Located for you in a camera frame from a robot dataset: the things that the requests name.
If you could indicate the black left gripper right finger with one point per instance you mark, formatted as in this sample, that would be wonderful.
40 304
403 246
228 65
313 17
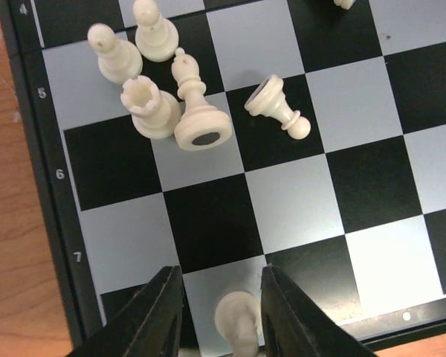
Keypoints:
293 325

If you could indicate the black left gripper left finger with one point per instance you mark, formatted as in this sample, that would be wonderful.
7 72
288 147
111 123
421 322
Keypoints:
149 325

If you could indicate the white knight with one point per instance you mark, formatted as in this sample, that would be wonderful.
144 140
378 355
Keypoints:
238 320

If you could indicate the black and grey chessboard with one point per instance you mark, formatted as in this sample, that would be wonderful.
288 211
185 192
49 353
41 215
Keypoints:
355 213

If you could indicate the white pawn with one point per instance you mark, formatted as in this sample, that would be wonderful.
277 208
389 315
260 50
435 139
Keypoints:
118 59
268 100

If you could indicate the white chess piece lying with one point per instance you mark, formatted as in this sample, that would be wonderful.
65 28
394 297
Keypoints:
156 37

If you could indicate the white bishop lying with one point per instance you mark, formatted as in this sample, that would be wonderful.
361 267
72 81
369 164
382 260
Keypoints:
202 125

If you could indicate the white rook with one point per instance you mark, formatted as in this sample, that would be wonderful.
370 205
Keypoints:
155 113

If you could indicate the white pawn lying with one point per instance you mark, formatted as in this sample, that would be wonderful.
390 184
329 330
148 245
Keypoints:
268 100

